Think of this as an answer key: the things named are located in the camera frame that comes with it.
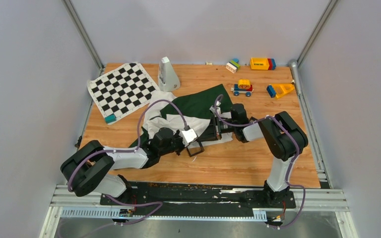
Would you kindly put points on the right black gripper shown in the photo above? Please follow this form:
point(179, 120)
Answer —
point(213, 132)

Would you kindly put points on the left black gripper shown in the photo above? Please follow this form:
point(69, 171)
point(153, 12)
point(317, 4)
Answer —
point(182, 145)

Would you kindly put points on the white green garment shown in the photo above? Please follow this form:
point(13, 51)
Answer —
point(170, 111)

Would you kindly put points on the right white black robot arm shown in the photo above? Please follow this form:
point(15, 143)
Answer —
point(285, 139)

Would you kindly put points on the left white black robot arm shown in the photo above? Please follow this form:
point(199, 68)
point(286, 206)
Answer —
point(88, 169)

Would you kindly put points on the toy car with yellow top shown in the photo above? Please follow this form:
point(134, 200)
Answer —
point(243, 86)

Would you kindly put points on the white wedge-shaped stand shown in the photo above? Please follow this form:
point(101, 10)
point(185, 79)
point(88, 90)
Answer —
point(168, 80)

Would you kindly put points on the teal small block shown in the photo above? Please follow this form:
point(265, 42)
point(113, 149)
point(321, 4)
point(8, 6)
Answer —
point(110, 119)

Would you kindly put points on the white green blue bricks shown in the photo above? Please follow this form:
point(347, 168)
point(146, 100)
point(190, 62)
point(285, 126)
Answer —
point(233, 65)

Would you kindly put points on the checkerboard calibration sheet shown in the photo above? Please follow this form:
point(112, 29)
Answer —
point(122, 91)

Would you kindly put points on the yellow blue toy scoop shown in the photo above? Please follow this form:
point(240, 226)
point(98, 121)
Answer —
point(279, 90)

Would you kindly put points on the yellow red blue brick box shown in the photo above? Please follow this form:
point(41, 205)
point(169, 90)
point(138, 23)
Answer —
point(262, 64)

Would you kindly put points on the grey metal pipe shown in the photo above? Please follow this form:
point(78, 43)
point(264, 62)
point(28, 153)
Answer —
point(294, 68)

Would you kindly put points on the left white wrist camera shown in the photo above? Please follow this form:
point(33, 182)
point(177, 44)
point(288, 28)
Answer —
point(188, 136)

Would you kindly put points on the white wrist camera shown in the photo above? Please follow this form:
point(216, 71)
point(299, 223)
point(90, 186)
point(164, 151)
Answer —
point(215, 109)
point(188, 136)

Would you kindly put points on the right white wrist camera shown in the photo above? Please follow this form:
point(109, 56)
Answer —
point(215, 109)

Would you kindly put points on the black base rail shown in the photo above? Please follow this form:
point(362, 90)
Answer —
point(192, 200)

